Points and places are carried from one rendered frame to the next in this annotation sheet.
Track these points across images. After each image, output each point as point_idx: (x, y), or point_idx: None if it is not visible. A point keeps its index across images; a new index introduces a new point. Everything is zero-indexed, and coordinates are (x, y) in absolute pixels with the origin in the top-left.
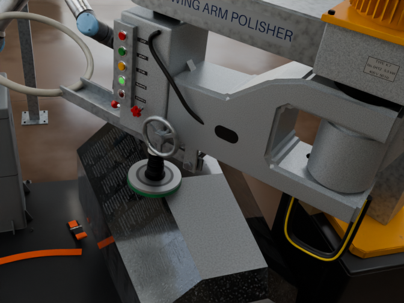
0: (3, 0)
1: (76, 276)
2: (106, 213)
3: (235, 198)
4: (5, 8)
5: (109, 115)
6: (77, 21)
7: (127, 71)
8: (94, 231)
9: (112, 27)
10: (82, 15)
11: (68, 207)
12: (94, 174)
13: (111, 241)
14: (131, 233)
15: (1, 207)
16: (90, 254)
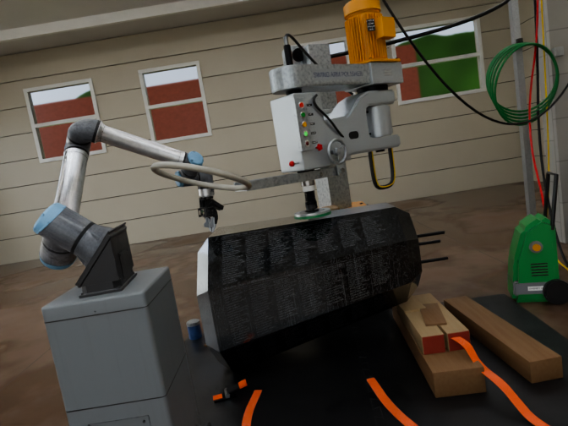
0: (70, 194)
1: (287, 390)
2: (307, 263)
3: None
4: (77, 201)
5: (286, 177)
6: (191, 158)
7: (307, 126)
8: (280, 324)
9: None
10: (190, 153)
11: None
12: (256, 272)
13: (329, 269)
14: (338, 244)
15: (190, 407)
16: (263, 385)
